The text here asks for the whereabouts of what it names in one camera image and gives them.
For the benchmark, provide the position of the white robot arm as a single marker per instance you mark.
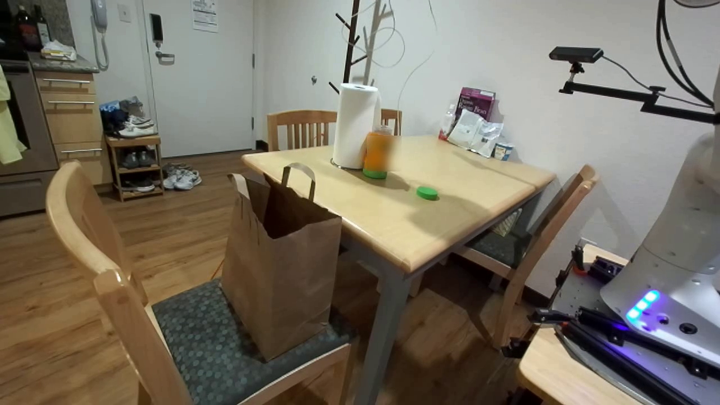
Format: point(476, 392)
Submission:
point(670, 52)

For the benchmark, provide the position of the orange juice jar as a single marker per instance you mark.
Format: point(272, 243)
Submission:
point(379, 146)

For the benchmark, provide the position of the wooden chair behind table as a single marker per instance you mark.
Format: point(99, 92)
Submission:
point(300, 129)

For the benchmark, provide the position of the wall intercom phone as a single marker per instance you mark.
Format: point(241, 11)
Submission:
point(99, 25)

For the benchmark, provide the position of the white sneakers on floor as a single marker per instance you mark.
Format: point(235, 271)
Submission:
point(180, 179)

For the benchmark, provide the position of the white entry door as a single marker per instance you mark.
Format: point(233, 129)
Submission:
point(201, 72)

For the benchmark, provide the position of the wooden drawer cabinet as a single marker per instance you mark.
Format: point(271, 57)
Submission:
point(73, 118)

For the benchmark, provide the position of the light wooden dining table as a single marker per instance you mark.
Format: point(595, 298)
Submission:
point(405, 233)

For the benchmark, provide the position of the wooden chair with grey cushion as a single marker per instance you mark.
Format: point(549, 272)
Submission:
point(187, 349)

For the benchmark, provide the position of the coat rack tree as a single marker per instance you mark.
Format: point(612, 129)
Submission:
point(361, 38)

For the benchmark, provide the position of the plastic bags on table end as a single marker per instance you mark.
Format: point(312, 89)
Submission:
point(472, 124)

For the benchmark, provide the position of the green round lid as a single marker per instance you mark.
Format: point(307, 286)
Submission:
point(425, 191)

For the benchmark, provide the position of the wooden chair right of table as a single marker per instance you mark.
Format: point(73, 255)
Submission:
point(513, 255)

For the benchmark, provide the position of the wooden shoe rack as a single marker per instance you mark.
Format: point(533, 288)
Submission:
point(135, 167)

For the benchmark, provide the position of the white paper towel roll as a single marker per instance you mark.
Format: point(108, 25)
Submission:
point(359, 114)

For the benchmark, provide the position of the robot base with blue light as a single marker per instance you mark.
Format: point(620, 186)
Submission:
point(669, 288)

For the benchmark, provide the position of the brown paper bag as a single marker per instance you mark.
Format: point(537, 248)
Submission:
point(281, 257)

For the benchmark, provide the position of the black camera on boom arm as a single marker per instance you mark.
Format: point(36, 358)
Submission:
point(595, 72)

